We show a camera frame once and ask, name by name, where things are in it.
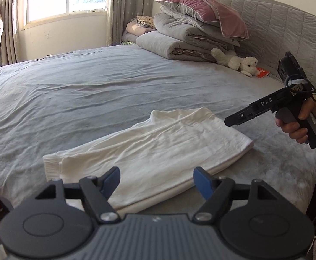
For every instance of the pink pillow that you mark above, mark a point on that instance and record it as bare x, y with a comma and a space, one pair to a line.
201, 5

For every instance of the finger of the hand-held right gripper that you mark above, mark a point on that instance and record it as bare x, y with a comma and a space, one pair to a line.
236, 118

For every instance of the red book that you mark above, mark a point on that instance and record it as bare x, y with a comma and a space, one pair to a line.
263, 72

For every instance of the white plush dog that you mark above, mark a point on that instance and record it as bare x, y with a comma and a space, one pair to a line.
244, 65

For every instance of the bed with grey sheet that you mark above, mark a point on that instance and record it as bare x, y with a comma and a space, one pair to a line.
79, 86

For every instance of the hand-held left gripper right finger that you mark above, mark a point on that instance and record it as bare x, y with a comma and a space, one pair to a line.
202, 182

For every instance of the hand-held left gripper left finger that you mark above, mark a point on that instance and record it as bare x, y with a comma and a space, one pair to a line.
111, 180

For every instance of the patterned folded cloth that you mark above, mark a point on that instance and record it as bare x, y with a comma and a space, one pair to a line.
144, 20

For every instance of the white pants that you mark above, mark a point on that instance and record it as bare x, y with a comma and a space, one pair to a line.
160, 146

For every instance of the grey quilted headboard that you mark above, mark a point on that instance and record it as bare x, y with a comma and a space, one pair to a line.
282, 24

